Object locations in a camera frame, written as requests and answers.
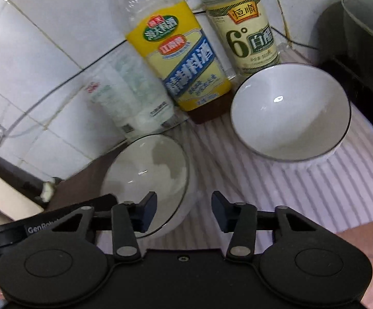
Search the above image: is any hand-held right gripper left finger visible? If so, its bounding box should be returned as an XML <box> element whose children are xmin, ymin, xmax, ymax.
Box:
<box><xmin>52</xmin><ymin>191</ymin><xmax>158</xmax><ymax>262</ymax></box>

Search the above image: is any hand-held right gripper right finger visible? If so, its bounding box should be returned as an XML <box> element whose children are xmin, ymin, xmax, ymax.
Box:
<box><xmin>212</xmin><ymin>191</ymin><xmax>317</xmax><ymax>260</ymax></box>

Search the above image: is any white ribbed bowl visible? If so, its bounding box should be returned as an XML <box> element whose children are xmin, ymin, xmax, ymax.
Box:
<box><xmin>230</xmin><ymin>63</ymin><xmax>352</xmax><ymax>170</ymax></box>
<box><xmin>100</xmin><ymin>134</ymin><xmax>196</xmax><ymax>236</ymax></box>

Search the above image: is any purple striped cloth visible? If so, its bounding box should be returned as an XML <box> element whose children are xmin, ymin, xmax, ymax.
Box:
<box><xmin>96</xmin><ymin>55</ymin><xmax>373</xmax><ymax>258</ymax></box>

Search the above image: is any white cutting board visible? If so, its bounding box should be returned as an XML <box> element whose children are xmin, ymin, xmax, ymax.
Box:
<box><xmin>0</xmin><ymin>143</ymin><xmax>47</xmax><ymax>221</ymax></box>

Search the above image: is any clear salt bag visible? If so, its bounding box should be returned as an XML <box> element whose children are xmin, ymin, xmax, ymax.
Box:
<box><xmin>83</xmin><ymin>50</ymin><xmax>190</xmax><ymax>140</ymax></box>

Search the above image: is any yellow label cooking wine bottle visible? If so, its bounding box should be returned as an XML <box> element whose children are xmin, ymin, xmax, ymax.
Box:
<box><xmin>109</xmin><ymin>0</ymin><xmax>232</xmax><ymax>125</ymax></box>

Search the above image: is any pale label vinegar bottle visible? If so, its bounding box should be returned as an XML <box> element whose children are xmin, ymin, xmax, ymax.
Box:
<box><xmin>194</xmin><ymin>0</ymin><xmax>282</xmax><ymax>78</ymax></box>

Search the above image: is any black cooking pot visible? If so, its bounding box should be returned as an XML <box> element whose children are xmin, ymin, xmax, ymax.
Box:
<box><xmin>317</xmin><ymin>0</ymin><xmax>373</xmax><ymax>81</ymax></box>

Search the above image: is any white knife handle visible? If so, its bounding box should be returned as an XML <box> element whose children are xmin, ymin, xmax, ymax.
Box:
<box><xmin>41</xmin><ymin>182</ymin><xmax>56</xmax><ymax>202</ymax></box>

